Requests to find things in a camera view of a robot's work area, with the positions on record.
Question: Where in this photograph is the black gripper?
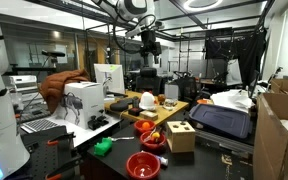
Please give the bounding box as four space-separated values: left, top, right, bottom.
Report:
139 30 162 68

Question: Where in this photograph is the red plastic bowl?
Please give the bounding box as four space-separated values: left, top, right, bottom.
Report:
125 151 162 180
139 130 168 155
133 119 157 135

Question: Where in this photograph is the black office chair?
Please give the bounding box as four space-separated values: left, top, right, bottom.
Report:
172 70 200 103
134 66 163 97

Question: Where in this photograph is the brown ball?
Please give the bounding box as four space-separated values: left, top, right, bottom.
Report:
156 93 167 105

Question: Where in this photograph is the white plush chicken toy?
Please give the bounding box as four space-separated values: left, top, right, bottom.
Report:
138 91 159 112

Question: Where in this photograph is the dark cylindrical speaker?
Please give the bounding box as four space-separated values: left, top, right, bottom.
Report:
131 96 141 109

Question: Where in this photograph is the white monitor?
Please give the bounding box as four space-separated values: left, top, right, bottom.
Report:
93 63 126 97

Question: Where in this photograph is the clear plastic container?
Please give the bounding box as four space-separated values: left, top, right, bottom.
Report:
162 98 179 111

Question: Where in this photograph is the black box with red label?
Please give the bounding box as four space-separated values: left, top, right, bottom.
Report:
127 106 144 117

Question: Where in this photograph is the flat tan cardboard box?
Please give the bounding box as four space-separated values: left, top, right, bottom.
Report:
139 110 160 122

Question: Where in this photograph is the black oval pad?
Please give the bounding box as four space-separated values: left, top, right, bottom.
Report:
109 100 132 113

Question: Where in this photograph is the wooden desk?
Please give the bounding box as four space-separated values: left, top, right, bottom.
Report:
103 89 190 127

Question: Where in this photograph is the thin silver utensil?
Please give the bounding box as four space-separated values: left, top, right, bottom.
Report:
143 127 159 144

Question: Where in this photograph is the wooden shape sorter box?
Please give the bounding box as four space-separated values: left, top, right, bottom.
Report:
165 120 196 154

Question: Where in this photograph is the white box with dog print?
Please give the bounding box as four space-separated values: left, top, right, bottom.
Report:
55 81 105 131

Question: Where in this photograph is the white paper pile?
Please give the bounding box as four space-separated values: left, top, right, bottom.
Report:
209 88 256 113

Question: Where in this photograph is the dark blue bin lid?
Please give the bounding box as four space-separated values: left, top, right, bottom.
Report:
188 103 253 140

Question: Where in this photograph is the brown puffer jacket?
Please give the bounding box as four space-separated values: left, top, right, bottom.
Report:
39 68 92 115

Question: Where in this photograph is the black curtain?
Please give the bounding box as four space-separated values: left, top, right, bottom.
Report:
204 27 269 88

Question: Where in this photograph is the white blue toothpaste tube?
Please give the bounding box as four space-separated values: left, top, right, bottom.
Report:
140 150 169 167

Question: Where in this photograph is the green plastic toy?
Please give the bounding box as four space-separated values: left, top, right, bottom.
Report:
93 136 114 157

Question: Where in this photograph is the white side table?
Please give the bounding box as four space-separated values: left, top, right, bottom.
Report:
18 113 122 149

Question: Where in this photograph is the white printer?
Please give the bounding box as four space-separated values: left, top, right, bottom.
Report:
9 74 39 96

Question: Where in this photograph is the silver keyboard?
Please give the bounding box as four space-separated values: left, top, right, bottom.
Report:
19 118 61 135

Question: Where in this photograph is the black pegboard clamp stand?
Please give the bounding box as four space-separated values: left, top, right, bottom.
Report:
19 125 83 180

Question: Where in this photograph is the large brown cardboard box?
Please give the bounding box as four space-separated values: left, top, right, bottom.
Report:
252 92 288 180

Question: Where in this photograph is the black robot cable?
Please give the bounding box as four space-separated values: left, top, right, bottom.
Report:
111 14 157 55

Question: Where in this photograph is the ceiling ring light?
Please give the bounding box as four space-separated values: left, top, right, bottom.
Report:
183 0 224 13

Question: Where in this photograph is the black camera on stand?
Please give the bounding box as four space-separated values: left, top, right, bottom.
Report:
41 49 67 69

